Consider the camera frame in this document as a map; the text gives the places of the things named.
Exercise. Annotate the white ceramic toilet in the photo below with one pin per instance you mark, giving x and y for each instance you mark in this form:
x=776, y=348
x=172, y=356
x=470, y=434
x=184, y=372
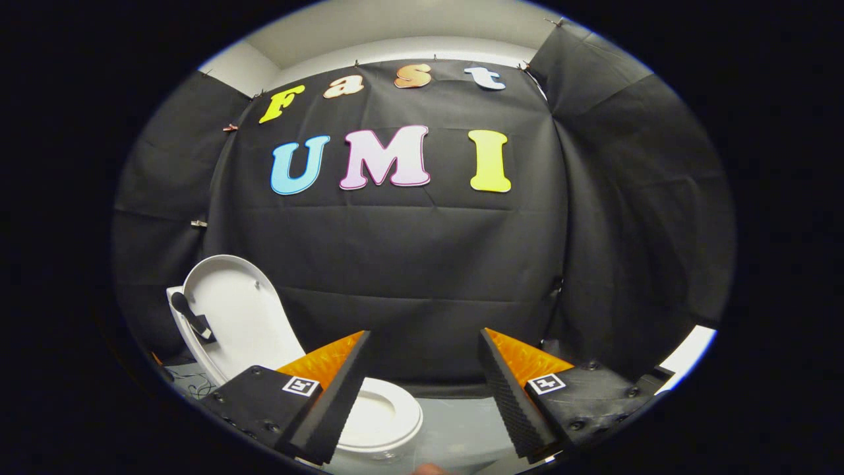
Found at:
x=389, y=422

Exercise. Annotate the black backdrop cloth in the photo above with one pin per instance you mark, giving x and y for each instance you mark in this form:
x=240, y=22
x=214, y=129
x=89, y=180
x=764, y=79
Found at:
x=409, y=264

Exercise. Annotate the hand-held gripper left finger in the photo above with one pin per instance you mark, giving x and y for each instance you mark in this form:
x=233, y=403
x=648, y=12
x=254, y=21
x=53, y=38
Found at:
x=339, y=396

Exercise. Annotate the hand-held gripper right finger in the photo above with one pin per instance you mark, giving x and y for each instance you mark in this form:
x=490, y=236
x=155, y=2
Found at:
x=504, y=396

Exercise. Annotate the white toilet lid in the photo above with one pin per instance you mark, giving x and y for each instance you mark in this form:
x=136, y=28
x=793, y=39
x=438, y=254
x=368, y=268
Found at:
x=244, y=316

